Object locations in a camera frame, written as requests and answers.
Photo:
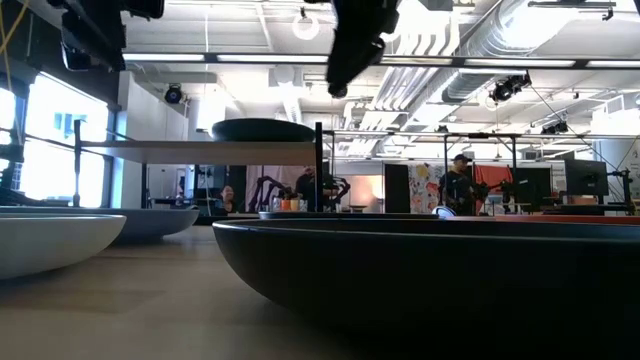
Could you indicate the dark green smooth plate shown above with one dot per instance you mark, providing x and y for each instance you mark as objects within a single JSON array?
[{"x": 262, "y": 131}]

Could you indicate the black plate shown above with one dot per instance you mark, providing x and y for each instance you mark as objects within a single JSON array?
[{"x": 425, "y": 270}]

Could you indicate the light blue plate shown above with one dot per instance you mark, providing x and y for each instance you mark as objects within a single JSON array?
[{"x": 155, "y": 225}]

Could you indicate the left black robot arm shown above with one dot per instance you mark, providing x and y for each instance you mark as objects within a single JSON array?
[{"x": 95, "y": 30}]

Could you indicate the black ceiling spotlight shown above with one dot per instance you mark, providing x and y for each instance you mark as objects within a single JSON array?
[
  {"x": 555, "y": 128},
  {"x": 173, "y": 94},
  {"x": 338, "y": 91},
  {"x": 507, "y": 89}
]

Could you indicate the person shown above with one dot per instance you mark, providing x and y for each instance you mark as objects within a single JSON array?
[
  {"x": 455, "y": 190},
  {"x": 227, "y": 200},
  {"x": 305, "y": 187}
]

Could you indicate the black partition panel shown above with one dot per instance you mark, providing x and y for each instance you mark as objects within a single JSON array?
[{"x": 397, "y": 187}]

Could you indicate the orange hanging cloth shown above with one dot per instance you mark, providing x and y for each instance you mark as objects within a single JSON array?
[{"x": 495, "y": 175}]

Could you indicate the black and white ball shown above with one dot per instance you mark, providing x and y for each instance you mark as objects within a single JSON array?
[{"x": 444, "y": 212}]

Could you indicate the overhead LED light bar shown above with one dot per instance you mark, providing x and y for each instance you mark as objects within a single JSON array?
[{"x": 580, "y": 63}]

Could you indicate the black computer monitor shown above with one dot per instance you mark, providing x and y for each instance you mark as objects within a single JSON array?
[{"x": 586, "y": 177}]

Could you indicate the white bowl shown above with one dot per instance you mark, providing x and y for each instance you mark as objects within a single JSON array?
[{"x": 50, "y": 245}]

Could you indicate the silver ventilation duct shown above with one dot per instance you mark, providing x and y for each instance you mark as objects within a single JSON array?
[{"x": 492, "y": 50}]

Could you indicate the colourful wall poster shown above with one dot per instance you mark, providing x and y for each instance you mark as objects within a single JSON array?
[{"x": 425, "y": 187}]

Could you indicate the wooden shelf with black frame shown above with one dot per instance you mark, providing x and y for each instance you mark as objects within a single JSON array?
[{"x": 200, "y": 152}]

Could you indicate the black rig frame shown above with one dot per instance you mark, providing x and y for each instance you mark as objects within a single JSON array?
[{"x": 225, "y": 220}]

